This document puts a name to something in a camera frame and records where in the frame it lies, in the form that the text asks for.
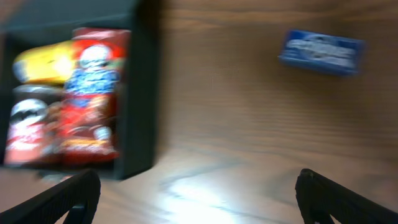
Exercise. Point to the dark green box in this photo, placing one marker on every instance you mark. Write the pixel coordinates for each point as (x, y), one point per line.
(44, 22)

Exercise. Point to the red panda biscuit box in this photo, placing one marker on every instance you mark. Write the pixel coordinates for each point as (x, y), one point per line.
(89, 106)

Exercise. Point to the red pringles can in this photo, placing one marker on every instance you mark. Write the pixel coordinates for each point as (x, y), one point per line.
(32, 136)

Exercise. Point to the blue eclipse mint tin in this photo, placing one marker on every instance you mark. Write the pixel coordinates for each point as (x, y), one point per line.
(331, 54)

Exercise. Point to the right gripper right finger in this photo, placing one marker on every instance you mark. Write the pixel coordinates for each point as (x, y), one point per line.
(323, 201)

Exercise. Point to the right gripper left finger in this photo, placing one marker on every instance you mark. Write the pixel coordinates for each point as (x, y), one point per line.
(77, 198)

